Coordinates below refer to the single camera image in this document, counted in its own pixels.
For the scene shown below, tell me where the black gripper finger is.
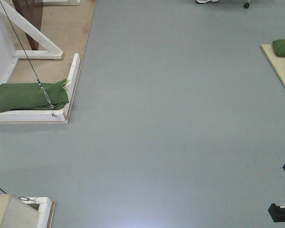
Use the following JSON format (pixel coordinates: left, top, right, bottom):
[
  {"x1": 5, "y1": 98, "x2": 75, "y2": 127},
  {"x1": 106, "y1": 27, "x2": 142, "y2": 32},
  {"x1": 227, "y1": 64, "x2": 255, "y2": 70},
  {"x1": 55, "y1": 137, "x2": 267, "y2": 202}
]
[{"x1": 268, "y1": 203, "x2": 285, "y2": 222}]

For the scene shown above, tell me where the brown wooden door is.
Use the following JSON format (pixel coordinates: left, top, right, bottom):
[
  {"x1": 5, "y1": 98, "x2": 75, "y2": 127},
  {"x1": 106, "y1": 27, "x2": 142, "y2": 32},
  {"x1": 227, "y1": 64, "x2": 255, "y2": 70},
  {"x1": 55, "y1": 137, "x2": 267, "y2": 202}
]
[{"x1": 12, "y1": 0, "x2": 44, "y2": 51}]

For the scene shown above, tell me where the green sandbag right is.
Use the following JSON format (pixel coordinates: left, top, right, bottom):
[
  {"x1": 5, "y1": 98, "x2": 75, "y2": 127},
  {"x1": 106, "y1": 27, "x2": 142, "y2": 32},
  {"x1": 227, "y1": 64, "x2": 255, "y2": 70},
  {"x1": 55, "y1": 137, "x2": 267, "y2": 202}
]
[{"x1": 272, "y1": 39, "x2": 285, "y2": 57}]

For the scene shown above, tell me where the green sandbag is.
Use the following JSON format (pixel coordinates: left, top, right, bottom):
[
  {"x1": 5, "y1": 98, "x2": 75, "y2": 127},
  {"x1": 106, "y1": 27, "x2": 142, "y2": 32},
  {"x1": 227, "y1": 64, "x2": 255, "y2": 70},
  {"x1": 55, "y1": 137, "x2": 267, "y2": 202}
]
[
  {"x1": 0, "y1": 79, "x2": 69, "y2": 113},
  {"x1": 272, "y1": 39, "x2": 285, "y2": 57}
]

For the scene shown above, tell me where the chair caster wheel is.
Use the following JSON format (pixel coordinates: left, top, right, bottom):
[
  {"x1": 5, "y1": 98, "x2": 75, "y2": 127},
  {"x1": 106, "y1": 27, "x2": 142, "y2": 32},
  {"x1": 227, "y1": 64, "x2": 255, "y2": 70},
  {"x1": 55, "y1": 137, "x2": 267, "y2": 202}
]
[{"x1": 243, "y1": 2, "x2": 250, "y2": 9}]

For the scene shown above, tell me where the white sneaker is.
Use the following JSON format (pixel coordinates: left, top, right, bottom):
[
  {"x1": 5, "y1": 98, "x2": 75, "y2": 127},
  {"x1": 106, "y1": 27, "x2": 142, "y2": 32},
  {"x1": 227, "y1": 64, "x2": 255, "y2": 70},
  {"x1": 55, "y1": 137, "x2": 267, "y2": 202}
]
[{"x1": 195, "y1": 0, "x2": 219, "y2": 4}]

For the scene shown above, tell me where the plywood base board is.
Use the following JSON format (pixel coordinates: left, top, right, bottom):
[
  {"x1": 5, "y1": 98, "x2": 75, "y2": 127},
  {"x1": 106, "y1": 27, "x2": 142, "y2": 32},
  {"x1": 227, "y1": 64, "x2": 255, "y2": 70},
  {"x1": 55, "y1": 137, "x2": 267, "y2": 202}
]
[{"x1": 0, "y1": 0, "x2": 97, "y2": 124}]

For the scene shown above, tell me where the white wooden edge rail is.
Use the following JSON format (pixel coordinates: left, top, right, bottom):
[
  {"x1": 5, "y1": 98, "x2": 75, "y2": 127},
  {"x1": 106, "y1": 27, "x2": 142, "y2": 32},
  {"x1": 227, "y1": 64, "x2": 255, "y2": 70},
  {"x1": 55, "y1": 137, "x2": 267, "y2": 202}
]
[{"x1": 0, "y1": 53, "x2": 81, "y2": 124}]

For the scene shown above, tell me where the white frame corner lower left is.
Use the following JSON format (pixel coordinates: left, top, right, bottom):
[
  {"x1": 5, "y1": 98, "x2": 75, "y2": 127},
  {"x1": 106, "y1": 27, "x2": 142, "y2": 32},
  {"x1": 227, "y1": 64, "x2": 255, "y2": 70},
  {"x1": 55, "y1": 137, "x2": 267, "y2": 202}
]
[{"x1": 0, "y1": 193, "x2": 57, "y2": 228}]

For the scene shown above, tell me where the steel guy wire with turnbuckle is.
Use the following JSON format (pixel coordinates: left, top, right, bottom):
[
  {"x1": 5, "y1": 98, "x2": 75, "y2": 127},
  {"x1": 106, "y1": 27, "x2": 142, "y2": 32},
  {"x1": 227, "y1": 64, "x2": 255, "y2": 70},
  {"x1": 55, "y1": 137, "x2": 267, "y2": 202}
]
[{"x1": 0, "y1": 0, "x2": 58, "y2": 118}]

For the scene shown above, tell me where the white wooden frame brace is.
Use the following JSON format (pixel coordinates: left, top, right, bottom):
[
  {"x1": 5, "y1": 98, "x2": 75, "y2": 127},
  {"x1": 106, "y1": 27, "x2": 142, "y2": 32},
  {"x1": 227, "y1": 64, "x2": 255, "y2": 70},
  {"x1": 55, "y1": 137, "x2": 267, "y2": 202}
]
[{"x1": 0, "y1": 0, "x2": 63, "y2": 59}]

